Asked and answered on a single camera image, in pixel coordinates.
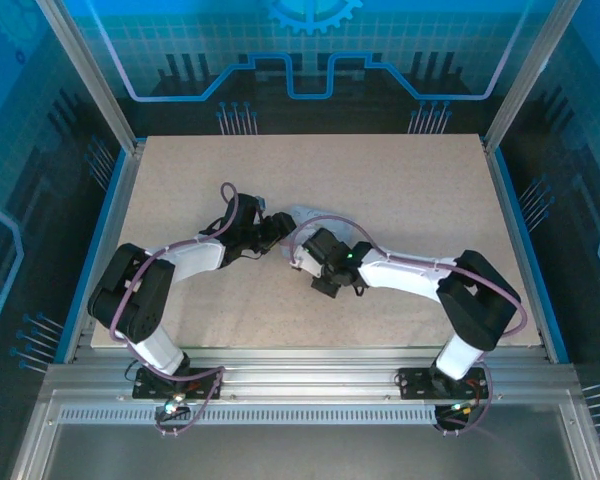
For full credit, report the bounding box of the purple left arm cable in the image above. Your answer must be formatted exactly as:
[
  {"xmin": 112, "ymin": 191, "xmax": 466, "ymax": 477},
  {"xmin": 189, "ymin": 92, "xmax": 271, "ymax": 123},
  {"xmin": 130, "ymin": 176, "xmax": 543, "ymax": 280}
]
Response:
[{"xmin": 110, "ymin": 180, "xmax": 242, "ymax": 374}]

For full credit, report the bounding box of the aluminium front rail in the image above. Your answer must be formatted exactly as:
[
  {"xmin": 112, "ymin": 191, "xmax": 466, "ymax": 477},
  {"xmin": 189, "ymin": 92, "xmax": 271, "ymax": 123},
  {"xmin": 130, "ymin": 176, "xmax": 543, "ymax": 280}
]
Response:
[{"xmin": 43, "ymin": 346, "xmax": 577, "ymax": 402}]

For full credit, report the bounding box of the slotted grey cable duct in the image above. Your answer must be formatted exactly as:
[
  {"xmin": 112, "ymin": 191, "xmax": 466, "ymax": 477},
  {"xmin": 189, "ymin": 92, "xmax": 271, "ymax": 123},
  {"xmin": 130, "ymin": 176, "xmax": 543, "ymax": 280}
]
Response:
[{"xmin": 58, "ymin": 406, "xmax": 439, "ymax": 427}]

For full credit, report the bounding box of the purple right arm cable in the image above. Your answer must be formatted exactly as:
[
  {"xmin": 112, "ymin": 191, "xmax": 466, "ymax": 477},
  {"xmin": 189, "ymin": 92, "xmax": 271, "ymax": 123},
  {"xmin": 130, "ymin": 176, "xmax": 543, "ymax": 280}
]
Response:
[{"xmin": 281, "ymin": 214, "xmax": 528, "ymax": 362}]

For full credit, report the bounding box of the clear plastic bag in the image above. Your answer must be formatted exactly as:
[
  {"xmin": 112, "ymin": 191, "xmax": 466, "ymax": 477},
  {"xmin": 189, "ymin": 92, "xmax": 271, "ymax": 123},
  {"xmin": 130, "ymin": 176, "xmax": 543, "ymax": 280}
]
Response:
[{"xmin": 279, "ymin": 202, "xmax": 364, "ymax": 264}]

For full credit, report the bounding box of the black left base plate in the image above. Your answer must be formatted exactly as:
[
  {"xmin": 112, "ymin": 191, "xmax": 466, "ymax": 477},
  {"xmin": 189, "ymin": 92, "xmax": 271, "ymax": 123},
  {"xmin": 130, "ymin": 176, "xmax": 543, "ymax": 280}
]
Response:
[{"xmin": 130, "ymin": 367, "xmax": 225, "ymax": 402}]

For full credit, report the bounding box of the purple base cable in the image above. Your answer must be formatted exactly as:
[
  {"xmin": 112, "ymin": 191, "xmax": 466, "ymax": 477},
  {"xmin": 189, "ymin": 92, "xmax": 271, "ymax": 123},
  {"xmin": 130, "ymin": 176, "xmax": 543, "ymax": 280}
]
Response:
[
  {"xmin": 433, "ymin": 359, "xmax": 499, "ymax": 438},
  {"xmin": 152, "ymin": 367, "xmax": 227, "ymax": 438}
]

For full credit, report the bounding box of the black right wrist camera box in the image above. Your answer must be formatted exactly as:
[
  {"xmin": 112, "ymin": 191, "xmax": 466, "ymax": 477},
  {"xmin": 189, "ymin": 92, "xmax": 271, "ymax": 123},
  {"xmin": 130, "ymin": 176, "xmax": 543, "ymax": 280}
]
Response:
[{"xmin": 309, "ymin": 275, "xmax": 343, "ymax": 300}]

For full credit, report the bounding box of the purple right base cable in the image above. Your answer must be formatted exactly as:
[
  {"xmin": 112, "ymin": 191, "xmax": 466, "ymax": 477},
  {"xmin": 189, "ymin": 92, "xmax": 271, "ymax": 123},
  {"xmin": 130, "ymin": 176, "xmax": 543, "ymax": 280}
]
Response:
[{"xmin": 433, "ymin": 359, "xmax": 499, "ymax": 438}]

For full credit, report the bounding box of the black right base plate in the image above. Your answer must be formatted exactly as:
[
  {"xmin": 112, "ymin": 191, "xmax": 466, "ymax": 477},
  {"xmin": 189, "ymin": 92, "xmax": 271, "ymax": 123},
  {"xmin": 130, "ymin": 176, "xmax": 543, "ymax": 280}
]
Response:
[{"xmin": 396, "ymin": 366, "xmax": 489, "ymax": 402}]

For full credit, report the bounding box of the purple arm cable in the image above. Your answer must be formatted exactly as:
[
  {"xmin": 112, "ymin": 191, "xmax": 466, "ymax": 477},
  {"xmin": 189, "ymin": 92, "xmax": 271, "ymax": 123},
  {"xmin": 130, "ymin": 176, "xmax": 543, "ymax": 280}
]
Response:
[
  {"xmin": 110, "ymin": 180, "xmax": 242, "ymax": 374},
  {"xmin": 281, "ymin": 214, "xmax": 528, "ymax": 362}
]

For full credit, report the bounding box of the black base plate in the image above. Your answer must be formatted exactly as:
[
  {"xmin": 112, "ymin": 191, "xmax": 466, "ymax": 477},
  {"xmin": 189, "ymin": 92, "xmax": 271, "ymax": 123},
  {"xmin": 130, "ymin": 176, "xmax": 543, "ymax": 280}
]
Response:
[
  {"xmin": 396, "ymin": 366, "xmax": 489, "ymax": 402},
  {"xmin": 130, "ymin": 367, "xmax": 225, "ymax": 402}
]

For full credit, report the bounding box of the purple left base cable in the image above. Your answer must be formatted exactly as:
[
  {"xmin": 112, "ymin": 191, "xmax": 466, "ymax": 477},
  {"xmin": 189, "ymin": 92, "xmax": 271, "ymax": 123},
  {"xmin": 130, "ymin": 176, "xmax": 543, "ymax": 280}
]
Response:
[{"xmin": 152, "ymin": 367, "xmax": 227, "ymax": 438}]

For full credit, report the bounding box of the blue table edge strip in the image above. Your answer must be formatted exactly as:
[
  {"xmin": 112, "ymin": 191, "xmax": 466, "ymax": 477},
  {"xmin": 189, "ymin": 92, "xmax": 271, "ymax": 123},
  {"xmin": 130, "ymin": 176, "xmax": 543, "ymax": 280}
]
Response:
[
  {"xmin": 54, "ymin": 149, "xmax": 137, "ymax": 364},
  {"xmin": 489, "ymin": 146, "xmax": 572, "ymax": 364}
]

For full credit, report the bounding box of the aluminium frame post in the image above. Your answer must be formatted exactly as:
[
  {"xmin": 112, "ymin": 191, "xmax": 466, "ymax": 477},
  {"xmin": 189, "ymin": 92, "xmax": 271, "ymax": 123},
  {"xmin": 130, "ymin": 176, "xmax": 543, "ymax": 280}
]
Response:
[
  {"xmin": 34, "ymin": 0, "xmax": 147, "ymax": 154},
  {"xmin": 481, "ymin": 0, "xmax": 589, "ymax": 154}
]

